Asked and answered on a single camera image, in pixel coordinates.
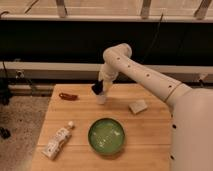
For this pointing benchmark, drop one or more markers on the white labelled bottle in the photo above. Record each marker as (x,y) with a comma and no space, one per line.
(56,143)

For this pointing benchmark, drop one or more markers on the black object on floor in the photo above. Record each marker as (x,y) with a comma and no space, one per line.
(4,133)

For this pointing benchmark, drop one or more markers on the white window rail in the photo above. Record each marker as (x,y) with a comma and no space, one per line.
(83,71)

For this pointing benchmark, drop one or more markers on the green bowl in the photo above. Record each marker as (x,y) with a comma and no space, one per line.
(106,136)

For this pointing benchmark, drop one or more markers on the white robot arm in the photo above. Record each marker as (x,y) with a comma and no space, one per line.
(191,108)

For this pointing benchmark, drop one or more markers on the red chili pepper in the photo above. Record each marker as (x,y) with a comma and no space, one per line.
(69,97)

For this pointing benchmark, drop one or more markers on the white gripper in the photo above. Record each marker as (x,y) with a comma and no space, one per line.
(106,77)

